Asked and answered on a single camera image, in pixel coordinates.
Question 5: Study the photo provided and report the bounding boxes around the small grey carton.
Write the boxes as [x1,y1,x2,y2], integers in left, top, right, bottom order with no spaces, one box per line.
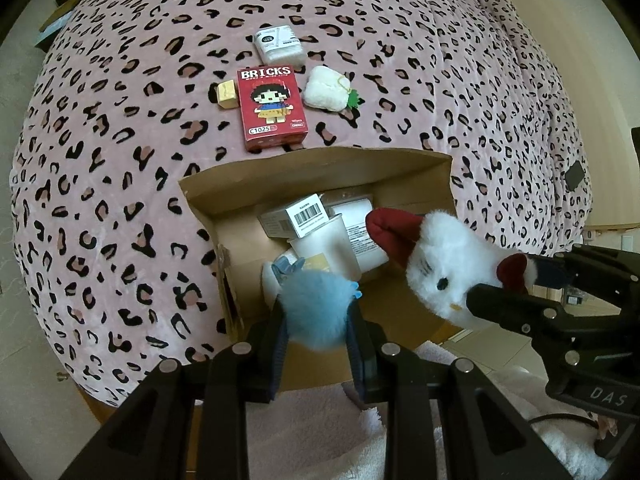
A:
[257,207,301,240]

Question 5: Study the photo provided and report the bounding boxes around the red toy bricks box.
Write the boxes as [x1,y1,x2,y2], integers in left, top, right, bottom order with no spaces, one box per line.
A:
[236,64,310,153]

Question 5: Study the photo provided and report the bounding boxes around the white plush radish charm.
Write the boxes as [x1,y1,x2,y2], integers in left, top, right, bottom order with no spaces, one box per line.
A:
[305,65,362,112]

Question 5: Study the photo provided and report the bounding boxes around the cardboard box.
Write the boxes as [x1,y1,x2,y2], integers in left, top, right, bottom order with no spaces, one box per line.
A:
[178,147,458,393]

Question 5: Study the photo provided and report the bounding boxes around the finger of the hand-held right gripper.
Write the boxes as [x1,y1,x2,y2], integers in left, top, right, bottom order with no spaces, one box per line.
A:
[466,282,568,345]
[527,244,640,311]

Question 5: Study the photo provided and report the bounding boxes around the blue fluffy pompom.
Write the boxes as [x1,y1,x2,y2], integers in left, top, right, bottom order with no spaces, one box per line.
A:
[272,255,362,351]

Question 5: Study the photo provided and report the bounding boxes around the pink leopard print blanket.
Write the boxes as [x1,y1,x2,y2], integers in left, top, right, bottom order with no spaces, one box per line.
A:
[10,0,593,408]

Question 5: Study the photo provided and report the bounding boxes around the white fluffy rug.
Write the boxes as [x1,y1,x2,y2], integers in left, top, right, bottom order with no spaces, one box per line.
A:
[345,342,621,480]

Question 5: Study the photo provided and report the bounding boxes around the small yellow block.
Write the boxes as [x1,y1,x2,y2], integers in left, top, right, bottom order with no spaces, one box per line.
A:
[217,80,240,110]

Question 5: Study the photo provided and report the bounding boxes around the black cable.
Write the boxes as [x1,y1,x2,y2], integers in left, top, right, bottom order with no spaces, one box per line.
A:
[529,411,601,431]

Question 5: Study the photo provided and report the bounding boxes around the white cat plush toy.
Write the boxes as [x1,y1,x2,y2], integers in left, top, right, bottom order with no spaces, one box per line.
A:
[366,206,538,328]

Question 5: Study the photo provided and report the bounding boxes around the clear cotton swab box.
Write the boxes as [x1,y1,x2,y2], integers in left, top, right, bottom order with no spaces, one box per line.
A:
[252,24,307,67]

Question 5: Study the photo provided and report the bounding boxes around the small white barcode box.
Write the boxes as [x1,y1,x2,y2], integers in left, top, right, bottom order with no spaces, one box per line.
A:
[286,192,332,238]

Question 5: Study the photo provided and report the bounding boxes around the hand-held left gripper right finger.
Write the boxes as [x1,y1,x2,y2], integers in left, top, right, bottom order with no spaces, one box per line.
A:
[345,304,556,480]

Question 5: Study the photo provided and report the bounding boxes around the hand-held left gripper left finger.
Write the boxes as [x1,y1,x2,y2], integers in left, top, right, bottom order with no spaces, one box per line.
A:
[60,305,288,480]

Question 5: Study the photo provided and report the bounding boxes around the dark flat boxes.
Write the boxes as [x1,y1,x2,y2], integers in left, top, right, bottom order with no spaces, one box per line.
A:
[35,0,86,51]

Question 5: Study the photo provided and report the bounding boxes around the white paper cup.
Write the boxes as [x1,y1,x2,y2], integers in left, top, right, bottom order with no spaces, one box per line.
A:
[289,214,362,281]

